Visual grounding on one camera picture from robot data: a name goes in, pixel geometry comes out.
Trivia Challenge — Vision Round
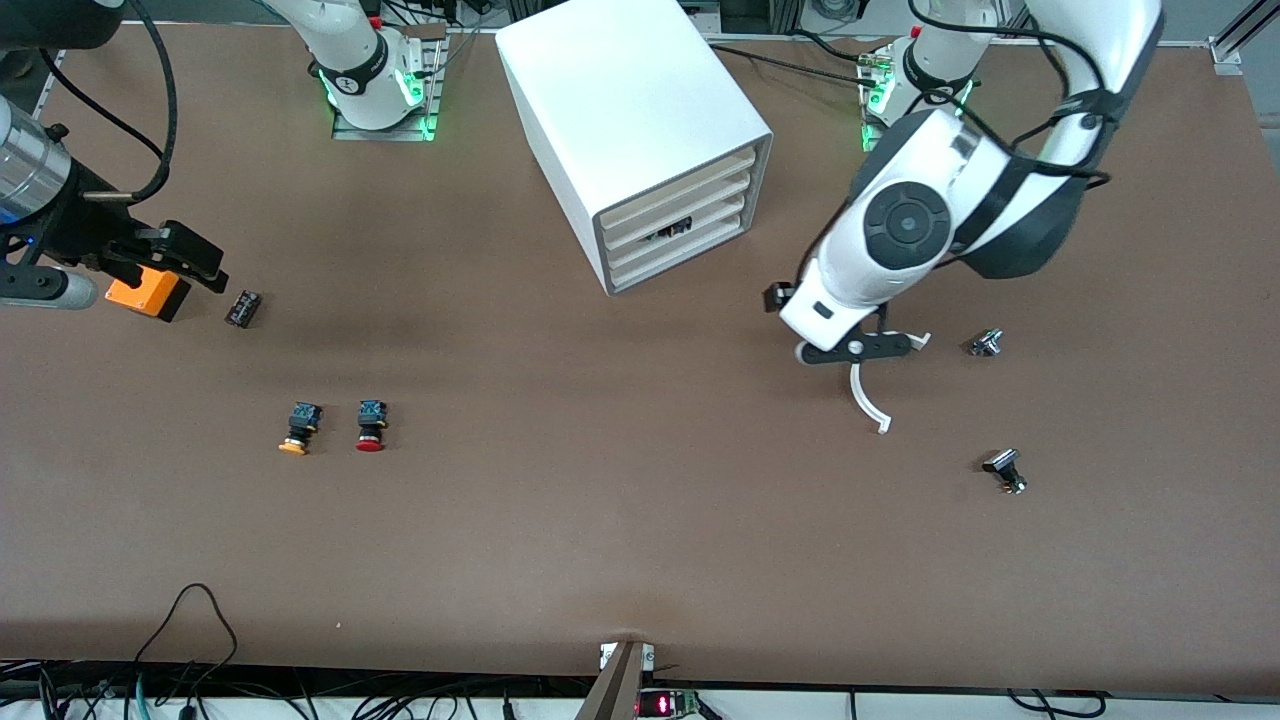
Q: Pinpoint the white compartment tray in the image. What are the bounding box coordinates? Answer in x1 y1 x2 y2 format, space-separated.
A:
606 193 753 275

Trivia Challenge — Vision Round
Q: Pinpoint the red cap push button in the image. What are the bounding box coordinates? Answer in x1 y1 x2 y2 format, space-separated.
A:
355 399 390 454

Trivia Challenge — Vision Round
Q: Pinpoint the orange cap push button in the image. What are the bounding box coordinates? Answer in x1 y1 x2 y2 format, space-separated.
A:
278 402 324 458

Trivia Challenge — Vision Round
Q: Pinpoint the orange plastic block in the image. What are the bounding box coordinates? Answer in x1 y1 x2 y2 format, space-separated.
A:
104 265 191 323

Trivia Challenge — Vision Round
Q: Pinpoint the red LED display device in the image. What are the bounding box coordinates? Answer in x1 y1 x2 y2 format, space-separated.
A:
638 688 701 719

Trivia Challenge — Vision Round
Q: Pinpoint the white semicircular plastic bracket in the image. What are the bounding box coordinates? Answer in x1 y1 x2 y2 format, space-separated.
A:
850 333 932 435

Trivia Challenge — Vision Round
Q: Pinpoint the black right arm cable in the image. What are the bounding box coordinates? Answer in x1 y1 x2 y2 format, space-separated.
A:
60 0 179 201

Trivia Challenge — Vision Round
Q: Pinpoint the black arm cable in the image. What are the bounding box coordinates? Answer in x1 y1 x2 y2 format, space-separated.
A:
60 0 179 201
905 0 1113 201

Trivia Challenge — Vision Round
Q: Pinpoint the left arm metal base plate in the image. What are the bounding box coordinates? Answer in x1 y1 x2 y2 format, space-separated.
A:
858 45 906 153

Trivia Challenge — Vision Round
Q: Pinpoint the black table cable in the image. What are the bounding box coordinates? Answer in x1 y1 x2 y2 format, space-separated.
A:
700 38 873 89
788 28 873 65

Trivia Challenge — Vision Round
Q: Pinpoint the black square pushbutton switch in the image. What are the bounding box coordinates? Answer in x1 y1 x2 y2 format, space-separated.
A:
981 449 1028 495

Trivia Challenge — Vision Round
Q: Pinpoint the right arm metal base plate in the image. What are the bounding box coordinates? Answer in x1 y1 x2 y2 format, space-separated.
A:
333 25 447 142

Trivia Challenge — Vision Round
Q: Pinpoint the thin black looped cable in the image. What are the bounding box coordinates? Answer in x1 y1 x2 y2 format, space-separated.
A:
133 583 241 691

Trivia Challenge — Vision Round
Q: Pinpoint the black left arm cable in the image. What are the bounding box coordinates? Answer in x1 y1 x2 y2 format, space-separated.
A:
905 0 1113 201

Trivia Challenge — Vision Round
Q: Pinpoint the brown camera mount post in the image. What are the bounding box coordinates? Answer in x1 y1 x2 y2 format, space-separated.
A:
575 640 656 720

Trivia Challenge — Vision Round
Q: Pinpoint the tangled black cable bundle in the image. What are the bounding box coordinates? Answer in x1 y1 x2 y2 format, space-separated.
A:
0 658 601 720

